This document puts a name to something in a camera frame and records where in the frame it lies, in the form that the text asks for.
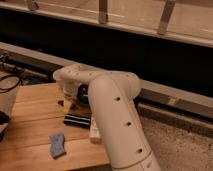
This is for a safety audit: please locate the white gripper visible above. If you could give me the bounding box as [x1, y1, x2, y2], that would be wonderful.
[63, 86, 77, 112]

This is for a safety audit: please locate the black object at left edge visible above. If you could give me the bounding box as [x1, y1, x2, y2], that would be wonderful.
[0, 111, 10, 142]

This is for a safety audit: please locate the black rectangular box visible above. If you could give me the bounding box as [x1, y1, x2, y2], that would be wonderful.
[63, 114, 91, 128]

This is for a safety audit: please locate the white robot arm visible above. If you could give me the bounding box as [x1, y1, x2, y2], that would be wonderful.
[53, 64, 162, 171]

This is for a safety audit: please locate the dark ceramic bowl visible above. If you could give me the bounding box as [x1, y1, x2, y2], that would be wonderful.
[77, 84, 89, 105]

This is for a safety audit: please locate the black cable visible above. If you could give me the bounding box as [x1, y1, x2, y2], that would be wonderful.
[0, 73, 23, 94]

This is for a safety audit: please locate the blue sponge cloth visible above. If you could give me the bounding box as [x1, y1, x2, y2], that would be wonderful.
[50, 133, 66, 159]

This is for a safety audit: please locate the white bottle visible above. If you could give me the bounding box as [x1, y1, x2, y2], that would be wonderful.
[89, 118, 101, 144]

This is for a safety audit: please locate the metal rail frame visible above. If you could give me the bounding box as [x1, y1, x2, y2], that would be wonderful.
[0, 0, 213, 48]

